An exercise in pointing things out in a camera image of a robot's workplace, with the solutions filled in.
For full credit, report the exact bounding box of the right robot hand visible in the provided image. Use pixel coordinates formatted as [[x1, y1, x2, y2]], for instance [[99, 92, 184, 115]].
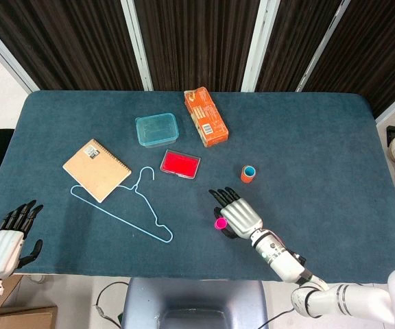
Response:
[[208, 186, 264, 240]]

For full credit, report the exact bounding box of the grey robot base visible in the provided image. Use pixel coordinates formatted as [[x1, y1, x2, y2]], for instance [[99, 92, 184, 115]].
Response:
[[120, 277, 270, 329]]

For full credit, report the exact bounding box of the brown cardboard box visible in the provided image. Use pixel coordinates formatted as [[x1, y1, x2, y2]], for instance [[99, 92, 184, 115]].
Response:
[[0, 304, 58, 329], [0, 273, 24, 311]]

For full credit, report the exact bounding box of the orange plastic cup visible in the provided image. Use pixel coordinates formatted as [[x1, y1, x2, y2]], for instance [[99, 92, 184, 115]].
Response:
[[240, 164, 256, 185]]

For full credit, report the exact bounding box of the red ink pad case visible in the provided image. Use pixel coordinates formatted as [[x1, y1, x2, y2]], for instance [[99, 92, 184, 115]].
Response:
[[159, 149, 202, 180]]

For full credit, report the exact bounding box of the dark teal table cloth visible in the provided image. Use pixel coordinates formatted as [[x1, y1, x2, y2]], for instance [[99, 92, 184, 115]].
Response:
[[0, 90, 395, 284]]

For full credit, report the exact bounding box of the orange cardboard box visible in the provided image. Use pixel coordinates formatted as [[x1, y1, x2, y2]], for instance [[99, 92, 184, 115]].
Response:
[[183, 86, 230, 148]]

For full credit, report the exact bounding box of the teal plastic food container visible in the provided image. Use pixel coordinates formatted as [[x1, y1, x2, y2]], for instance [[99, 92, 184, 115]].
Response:
[[134, 112, 180, 149]]

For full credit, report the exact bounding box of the brown spiral notebook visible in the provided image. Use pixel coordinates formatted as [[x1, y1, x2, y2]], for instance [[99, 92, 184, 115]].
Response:
[[62, 138, 132, 204]]

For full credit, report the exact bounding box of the dark slatted divider panel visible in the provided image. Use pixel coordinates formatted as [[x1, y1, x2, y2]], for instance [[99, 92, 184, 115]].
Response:
[[132, 0, 263, 93], [0, 0, 144, 92], [254, 0, 335, 93], [302, 0, 395, 117]]

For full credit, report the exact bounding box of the light blue wire hanger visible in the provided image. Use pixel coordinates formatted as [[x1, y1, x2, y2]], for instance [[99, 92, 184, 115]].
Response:
[[69, 166, 174, 244]]

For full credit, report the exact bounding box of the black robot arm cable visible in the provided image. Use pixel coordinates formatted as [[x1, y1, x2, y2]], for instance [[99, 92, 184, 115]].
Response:
[[257, 306, 296, 329]]

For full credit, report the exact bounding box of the black floor cable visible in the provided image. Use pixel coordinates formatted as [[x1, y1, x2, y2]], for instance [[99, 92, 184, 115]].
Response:
[[94, 280, 130, 329]]

